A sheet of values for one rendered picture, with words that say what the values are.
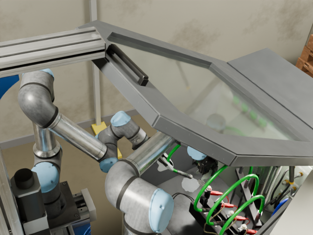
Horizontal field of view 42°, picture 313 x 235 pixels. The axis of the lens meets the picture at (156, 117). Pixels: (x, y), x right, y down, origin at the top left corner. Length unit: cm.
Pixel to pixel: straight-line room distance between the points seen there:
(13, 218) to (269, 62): 137
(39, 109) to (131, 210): 51
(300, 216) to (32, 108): 105
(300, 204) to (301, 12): 298
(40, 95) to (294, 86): 113
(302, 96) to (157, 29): 179
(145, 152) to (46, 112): 38
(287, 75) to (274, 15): 214
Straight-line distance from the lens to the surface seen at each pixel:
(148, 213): 118
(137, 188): 121
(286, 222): 167
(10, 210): 128
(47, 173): 175
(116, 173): 125
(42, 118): 148
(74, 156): 352
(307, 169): 181
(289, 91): 192
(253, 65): 202
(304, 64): 407
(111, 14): 319
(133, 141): 173
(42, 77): 155
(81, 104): 358
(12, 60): 103
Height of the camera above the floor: 259
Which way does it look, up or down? 42 degrees down
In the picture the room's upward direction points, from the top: 5 degrees clockwise
